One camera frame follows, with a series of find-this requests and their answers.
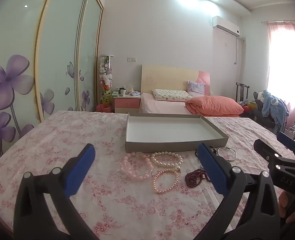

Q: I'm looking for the plush toy display tube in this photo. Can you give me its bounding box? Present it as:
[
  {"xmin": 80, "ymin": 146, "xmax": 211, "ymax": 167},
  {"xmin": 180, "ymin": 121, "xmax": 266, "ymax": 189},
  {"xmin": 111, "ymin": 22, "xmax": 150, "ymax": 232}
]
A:
[{"xmin": 97, "ymin": 54, "xmax": 114, "ymax": 93}]

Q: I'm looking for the grey cardboard box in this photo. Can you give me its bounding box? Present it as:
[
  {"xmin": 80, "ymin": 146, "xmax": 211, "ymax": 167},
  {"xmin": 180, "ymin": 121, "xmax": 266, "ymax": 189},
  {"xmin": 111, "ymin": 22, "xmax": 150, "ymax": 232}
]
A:
[{"xmin": 125, "ymin": 112, "xmax": 229, "ymax": 153}]

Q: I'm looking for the purple patterned pillow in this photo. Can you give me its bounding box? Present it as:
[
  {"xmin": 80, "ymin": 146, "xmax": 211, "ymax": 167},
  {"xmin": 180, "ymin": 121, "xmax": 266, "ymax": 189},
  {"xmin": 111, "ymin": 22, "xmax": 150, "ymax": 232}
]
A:
[{"xmin": 187, "ymin": 81, "xmax": 206, "ymax": 97}]

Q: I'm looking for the beige and pink headboard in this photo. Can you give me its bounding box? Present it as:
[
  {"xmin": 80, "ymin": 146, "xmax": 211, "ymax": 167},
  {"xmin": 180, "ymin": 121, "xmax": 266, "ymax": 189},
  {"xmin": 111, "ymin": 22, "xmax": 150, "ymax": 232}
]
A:
[{"xmin": 140, "ymin": 64, "xmax": 210, "ymax": 97}]

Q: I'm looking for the pink pearl bracelet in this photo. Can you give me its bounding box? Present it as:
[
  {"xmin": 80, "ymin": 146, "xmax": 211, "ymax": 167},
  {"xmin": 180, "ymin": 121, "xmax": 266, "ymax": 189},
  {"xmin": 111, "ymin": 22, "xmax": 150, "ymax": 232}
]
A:
[{"xmin": 152, "ymin": 169, "xmax": 179, "ymax": 194}]

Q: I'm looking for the person's right hand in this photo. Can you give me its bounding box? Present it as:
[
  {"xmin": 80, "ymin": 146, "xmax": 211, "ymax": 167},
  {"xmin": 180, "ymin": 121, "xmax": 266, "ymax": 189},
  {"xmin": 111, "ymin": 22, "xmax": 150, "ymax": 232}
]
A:
[{"xmin": 278, "ymin": 190, "xmax": 295, "ymax": 228}]

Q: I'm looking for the dark office chair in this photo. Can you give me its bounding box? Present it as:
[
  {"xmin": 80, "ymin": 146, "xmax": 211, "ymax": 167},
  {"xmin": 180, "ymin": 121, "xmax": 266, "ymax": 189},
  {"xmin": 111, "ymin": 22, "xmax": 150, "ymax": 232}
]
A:
[{"xmin": 253, "ymin": 91, "xmax": 275, "ymax": 130}]

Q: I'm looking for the floral sliding door wardrobe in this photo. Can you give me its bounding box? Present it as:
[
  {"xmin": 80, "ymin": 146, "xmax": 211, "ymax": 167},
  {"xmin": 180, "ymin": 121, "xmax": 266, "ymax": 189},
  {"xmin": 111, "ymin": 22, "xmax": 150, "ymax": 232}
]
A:
[{"xmin": 0, "ymin": 0, "xmax": 105, "ymax": 157}]

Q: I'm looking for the black bead bracelet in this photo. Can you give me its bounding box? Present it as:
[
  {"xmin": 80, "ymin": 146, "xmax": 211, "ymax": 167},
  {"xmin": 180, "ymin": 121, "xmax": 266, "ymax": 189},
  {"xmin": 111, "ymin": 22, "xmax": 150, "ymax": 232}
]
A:
[{"xmin": 195, "ymin": 146, "xmax": 218, "ymax": 168}]

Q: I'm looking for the pink floral cloth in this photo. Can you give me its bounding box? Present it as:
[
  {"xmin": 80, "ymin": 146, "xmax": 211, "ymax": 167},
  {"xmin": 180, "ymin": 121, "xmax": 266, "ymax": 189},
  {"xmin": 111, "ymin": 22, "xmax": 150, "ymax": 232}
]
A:
[{"xmin": 0, "ymin": 110, "xmax": 295, "ymax": 240}]

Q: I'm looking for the pink curtain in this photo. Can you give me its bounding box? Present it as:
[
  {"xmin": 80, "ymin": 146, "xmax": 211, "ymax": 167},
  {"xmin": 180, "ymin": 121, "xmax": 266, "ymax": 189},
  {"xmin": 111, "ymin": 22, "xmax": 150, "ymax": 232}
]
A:
[{"xmin": 266, "ymin": 20, "xmax": 295, "ymax": 135}]

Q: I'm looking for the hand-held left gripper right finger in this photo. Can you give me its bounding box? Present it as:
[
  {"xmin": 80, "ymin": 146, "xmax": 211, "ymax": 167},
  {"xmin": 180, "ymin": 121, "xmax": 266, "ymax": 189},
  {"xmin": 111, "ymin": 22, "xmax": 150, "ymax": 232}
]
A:
[{"xmin": 197, "ymin": 142, "xmax": 282, "ymax": 240}]

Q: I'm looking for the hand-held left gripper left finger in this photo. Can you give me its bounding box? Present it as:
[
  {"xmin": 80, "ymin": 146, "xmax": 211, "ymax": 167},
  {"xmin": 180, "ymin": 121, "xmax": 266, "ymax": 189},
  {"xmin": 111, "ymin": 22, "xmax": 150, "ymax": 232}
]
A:
[{"xmin": 13, "ymin": 143, "xmax": 98, "ymax": 240}]

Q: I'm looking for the thin silver ring bangle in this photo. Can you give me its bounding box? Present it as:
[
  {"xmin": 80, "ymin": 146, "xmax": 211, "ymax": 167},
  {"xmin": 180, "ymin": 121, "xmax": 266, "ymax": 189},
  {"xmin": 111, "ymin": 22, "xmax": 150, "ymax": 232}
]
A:
[{"xmin": 217, "ymin": 147, "xmax": 238, "ymax": 161}]

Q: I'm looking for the folded orange duvet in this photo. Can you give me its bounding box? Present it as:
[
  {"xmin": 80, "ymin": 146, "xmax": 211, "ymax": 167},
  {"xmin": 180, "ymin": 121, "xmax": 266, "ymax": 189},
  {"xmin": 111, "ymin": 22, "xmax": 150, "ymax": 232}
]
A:
[{"xmin": 185, "ymin": 95, "xmax": 244, "ymax": 115}]

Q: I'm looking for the dark red bead bracelet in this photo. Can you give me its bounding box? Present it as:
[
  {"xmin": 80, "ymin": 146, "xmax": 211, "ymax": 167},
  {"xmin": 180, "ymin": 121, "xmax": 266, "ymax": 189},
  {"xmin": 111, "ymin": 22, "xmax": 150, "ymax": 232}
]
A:
[{"xmin": 185, "ymin": 169, "xmax": 212, "ymax": 187}]

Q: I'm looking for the blue plush garment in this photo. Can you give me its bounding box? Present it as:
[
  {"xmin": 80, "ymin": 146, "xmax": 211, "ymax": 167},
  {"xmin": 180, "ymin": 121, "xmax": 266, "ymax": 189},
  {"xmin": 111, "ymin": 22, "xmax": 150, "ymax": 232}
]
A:
[{"xmin": 261, "ymin": 89, "xmax": 289, "ymax": 130}]

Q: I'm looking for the red trash bin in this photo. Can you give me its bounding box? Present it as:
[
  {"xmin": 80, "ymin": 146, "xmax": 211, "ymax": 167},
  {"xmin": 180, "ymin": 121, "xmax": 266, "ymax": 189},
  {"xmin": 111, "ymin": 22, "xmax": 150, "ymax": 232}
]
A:
[{"xmin": 95, "ymin": 104, "xmax": 112, "ymax": 113}]

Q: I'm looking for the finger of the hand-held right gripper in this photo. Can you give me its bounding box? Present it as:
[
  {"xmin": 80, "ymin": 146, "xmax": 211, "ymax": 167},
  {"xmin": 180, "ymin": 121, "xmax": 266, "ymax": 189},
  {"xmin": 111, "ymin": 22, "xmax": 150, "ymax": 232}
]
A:
[
  {"xmin": 253, "ymin": 139, "xmax": 295, "ymax": 178},
  {"xmin": 277, "ymin": 131, "xmax": 295, "ymax": 161}
]

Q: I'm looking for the translucent pink bead bracelet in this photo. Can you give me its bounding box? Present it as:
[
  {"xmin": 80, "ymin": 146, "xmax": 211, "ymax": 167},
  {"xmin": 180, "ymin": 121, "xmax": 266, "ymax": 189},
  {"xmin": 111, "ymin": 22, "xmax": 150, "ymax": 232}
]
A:
[{"xmin": 121, "ymin": 152, "xmax": 153, "ymax": 182}]

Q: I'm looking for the dark wooden chair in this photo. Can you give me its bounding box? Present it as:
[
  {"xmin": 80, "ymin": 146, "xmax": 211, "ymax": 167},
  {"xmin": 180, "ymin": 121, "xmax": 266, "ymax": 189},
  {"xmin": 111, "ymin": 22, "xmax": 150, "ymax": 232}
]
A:
[{"xmin": 236, "ymin": 82, "xmax": 250, "ymax": 103}]

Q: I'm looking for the white air conditioner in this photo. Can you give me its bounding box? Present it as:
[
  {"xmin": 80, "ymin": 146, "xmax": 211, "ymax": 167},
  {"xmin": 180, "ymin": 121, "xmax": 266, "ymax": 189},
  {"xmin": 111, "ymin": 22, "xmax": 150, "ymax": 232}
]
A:
[{"xmin": 212, "ymin": 16, "xmax": 240, "ymax": 37}]

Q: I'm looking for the white pearl bracelet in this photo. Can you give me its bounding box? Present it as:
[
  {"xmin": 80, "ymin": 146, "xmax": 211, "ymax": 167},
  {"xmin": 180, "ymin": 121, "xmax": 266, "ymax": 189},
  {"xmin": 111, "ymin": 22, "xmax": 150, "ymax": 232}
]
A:
[{"xmin": 151, "ymin": 151, "xmax": 183, "ymax": 170}]

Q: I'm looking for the bed with pink sheet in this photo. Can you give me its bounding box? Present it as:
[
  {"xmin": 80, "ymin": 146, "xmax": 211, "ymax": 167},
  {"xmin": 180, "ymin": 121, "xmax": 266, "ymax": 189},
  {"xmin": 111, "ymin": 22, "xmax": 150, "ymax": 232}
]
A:
[{"xmin": 139, "ymin": 92, "xmax": 240, "ymax": 117}]

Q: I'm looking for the pink nightstand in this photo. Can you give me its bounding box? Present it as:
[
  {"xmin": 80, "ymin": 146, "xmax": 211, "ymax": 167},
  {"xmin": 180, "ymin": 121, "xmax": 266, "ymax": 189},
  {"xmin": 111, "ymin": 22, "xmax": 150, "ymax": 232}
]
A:
[{"xmin": 112, "ymin": 94, "xmax": 141, "ymax": 113}]

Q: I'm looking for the colourful toy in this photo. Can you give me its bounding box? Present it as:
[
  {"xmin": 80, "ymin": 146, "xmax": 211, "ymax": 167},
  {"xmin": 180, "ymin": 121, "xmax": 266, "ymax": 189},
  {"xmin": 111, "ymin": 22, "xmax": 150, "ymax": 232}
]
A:
[{"xmin": 243, "ymin": 101, "xmax": 257, "ymax": 113}]

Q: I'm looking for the yellow green plush toy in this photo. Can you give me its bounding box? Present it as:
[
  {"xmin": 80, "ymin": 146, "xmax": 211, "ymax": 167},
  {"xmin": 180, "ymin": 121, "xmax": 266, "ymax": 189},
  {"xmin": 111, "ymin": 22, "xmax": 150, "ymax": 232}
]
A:
[{"xmin": 101, "ymin": 90, "xmax": 112, "ymax": 104}]

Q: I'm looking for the printed white pillow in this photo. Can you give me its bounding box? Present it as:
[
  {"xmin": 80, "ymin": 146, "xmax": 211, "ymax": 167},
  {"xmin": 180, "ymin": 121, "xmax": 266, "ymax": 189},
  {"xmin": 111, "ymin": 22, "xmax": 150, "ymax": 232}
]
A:
[{"xmin": 152, "ymin": 89, "xmax": 193, "ymax": 102}]

